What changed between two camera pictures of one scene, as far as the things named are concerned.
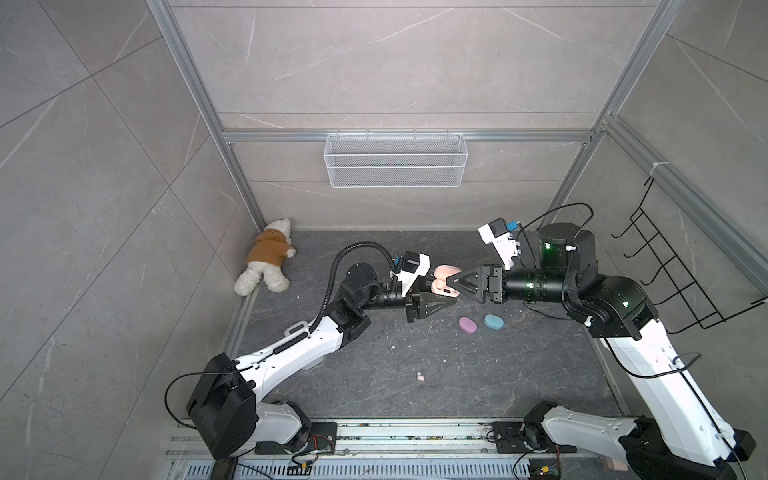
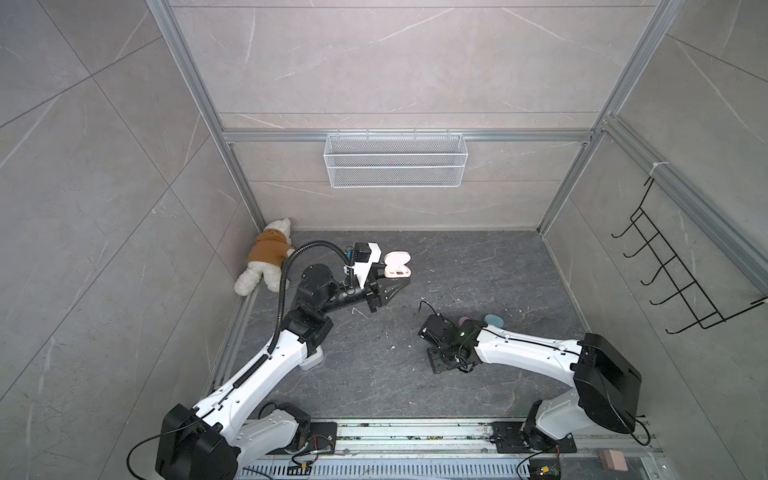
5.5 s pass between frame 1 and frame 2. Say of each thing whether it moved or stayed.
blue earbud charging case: stayed
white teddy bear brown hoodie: stayed
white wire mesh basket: stayed
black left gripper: moved
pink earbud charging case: moved
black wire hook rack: stayed
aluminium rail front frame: stayed
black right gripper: moved
